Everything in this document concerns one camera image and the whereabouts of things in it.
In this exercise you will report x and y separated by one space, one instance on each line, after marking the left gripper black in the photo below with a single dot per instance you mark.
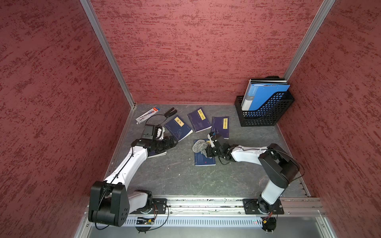
167 146

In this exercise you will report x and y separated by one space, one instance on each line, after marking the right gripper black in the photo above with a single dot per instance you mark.
209 150

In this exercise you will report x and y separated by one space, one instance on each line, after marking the grey knitted cloth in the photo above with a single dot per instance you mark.
200 146

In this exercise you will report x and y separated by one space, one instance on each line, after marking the blue book Mengxi Bitan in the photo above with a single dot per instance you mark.
201 160

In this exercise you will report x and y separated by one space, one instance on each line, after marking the blue book Zhuangzi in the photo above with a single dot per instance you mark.
178 128

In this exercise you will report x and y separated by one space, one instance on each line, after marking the blue book Hanfeizi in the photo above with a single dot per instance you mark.
153 154

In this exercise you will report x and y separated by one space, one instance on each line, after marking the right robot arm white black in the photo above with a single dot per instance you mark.
280 167

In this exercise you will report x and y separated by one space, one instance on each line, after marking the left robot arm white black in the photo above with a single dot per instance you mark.
110 204

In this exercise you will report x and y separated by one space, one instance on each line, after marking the blue book Yuewei notes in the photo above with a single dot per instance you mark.
220 125

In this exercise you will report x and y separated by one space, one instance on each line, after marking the blue book Tang poems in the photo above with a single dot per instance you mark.
199 120

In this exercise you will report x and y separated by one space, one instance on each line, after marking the white red pen package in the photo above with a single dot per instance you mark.
147 115

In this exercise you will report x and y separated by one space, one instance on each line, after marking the black stapler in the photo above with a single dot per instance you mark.
171 112

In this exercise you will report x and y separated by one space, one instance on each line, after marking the black mesh file holder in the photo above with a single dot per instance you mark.
268 114

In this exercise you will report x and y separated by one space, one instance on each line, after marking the blue folder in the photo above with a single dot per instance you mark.
257 94

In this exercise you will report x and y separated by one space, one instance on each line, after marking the dark folders behind blue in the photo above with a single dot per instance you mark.
269 80

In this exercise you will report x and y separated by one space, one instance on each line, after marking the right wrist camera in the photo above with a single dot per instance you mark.
211 139

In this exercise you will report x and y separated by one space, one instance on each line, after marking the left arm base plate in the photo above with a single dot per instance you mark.
158 206

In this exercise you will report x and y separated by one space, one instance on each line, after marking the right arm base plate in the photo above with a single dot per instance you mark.
255 207

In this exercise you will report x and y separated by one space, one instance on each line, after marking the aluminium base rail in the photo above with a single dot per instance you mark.
230 217

